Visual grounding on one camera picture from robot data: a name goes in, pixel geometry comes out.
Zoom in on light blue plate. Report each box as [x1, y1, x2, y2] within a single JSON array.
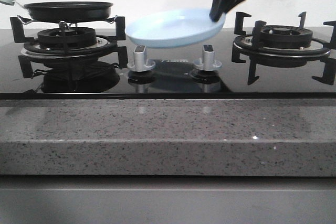
[[125, 8, 226, 48]]

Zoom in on black frying pan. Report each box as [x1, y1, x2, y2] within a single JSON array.
[[0, 0, 114, 23]]

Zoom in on right black pan support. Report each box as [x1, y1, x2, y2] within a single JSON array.
[[232, 12, 335, 85]]

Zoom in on black pan support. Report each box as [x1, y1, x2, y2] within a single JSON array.
[[12, 16, 128, 79], [232, 12, 335, 85]]

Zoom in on right black gas burner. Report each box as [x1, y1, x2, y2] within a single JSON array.
[[260, 25, 313, 45]]

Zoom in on black gas burner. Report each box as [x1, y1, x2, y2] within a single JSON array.
[[37, 27, 97, 50], [260, 25, 313, 45]]

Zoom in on right silver stove knob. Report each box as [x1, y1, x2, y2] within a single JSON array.
[[193, 44, 222, 71]]

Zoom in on silver stove knob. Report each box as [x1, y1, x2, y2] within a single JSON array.
[[193, 44, 222, 71], [127, 45, 156, 72]]

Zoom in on black glass gas hob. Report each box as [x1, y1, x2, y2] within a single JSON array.
[[1, 29, 335, 100]]

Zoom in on left silver stove knob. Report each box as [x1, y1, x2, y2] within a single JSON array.
[[127, 45, 156, 72]]

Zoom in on left black pan support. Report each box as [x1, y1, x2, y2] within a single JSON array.
[[12, 16, 128, 79]]

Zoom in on left black gas burner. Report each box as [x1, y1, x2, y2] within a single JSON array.
[[37, 27, 97, 50]]

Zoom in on grey cabinet front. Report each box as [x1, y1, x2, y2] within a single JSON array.
[[1, 176, 335, 223]]

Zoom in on wire pan stand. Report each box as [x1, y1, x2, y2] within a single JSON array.
[[10, 15, 119, 29]]

